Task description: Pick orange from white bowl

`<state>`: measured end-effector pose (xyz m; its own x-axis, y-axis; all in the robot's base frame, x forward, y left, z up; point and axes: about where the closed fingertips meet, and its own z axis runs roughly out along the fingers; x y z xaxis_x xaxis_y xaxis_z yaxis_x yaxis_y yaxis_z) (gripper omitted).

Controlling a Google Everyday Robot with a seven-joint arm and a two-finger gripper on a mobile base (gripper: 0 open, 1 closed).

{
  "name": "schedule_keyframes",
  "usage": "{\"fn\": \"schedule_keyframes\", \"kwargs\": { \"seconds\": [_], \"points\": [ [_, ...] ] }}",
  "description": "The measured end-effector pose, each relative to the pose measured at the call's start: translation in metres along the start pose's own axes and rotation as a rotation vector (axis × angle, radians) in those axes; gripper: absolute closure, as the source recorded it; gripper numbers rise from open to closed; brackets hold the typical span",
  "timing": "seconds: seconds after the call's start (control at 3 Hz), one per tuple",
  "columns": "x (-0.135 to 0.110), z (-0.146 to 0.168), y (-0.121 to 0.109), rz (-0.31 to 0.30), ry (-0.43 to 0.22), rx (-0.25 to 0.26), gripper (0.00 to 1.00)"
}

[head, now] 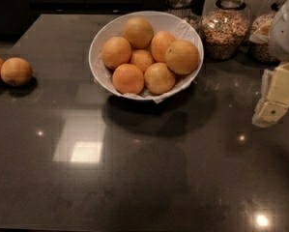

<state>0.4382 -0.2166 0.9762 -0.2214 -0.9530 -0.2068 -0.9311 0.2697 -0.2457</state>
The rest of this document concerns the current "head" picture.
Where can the small middle orange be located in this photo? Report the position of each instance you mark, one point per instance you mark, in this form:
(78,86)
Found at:
(142,59)

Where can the right glass cereal jar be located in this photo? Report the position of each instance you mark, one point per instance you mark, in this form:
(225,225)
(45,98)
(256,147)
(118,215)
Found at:
(258,42)

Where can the white bowl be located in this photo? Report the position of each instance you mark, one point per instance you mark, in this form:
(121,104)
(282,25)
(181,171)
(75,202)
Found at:
(99,45)

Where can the middle glass cereal jar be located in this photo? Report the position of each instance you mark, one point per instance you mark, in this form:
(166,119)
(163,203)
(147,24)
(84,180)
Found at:
(224,28)

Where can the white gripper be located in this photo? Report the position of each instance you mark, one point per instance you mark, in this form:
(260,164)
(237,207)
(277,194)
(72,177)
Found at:
(285,33)

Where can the left glass jar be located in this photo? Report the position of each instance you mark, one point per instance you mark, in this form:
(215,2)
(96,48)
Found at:
(183,10)

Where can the orange on table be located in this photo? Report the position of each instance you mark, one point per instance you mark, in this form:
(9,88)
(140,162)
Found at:
(16,72)

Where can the glass cereal jar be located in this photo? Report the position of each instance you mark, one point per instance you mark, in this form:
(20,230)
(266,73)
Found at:
(224,28)
(258,42)

